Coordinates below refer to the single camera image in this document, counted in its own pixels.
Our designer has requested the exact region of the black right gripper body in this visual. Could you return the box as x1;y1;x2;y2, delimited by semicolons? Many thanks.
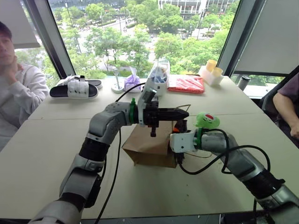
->
175;119;189;165

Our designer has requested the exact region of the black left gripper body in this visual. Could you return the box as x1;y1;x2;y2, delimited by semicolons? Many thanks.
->
143;100;162;138

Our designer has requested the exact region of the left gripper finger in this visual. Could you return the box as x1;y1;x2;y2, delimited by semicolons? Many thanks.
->
160;114;190;121
160;107;189;115

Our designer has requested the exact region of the green plush toy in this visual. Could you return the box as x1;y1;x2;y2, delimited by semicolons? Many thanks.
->
194;112;221;129

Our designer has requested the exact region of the brown paper bag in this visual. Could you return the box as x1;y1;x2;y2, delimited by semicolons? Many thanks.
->
121;104;211;169

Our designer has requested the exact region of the clear plastic bag with items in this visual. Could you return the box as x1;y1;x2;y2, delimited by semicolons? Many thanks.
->
143;58;171;97

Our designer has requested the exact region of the red plastic-wrapped package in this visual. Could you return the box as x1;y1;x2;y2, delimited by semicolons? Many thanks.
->
167;75;206;95

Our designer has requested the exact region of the purple tissue pack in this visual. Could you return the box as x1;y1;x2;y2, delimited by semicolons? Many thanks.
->
123;74;142;93

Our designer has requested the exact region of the silver stand with round base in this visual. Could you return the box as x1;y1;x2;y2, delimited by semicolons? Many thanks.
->
111;68;125;94

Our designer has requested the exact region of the white cup holder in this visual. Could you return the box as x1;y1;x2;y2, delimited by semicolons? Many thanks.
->
198;65;224;87

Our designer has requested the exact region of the black and white slide sandal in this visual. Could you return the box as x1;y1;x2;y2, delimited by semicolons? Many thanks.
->
57;75;103;90
49;79;99;100

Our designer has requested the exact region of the black and silver tumbler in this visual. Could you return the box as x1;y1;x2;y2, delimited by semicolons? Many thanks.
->
237;75;251;91

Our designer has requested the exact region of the black office chair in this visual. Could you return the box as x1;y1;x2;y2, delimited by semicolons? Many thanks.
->
260;67;299;112

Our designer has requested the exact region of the person in dark shirt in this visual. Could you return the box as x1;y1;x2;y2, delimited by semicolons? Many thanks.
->
272;72;299;149

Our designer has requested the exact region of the white roller blind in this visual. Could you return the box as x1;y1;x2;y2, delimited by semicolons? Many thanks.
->
233;0;299;76
0;0;41;50

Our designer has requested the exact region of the person in white hoodie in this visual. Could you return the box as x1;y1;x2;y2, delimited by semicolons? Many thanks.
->
0;21;50;152

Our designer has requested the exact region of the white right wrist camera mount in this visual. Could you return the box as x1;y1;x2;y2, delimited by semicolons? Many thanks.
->
169;130;199;154

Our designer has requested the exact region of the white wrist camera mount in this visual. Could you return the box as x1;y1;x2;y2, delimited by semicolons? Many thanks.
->
169;130;199;154
137;87;157;127

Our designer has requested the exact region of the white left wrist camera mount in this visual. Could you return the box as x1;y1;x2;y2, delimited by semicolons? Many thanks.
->
137;87;157;127

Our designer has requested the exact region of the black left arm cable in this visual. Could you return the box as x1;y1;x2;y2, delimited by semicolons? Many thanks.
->
94;82;147;224

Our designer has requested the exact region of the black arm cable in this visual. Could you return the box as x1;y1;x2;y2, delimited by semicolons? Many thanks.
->
178;128;272;175
94;82;147;224

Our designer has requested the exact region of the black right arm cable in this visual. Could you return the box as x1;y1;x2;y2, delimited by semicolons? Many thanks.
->
178;128;272;175

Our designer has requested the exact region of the dark window frame post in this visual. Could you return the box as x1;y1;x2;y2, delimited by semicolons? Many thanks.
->
216;0;267;77
22;0;77;79

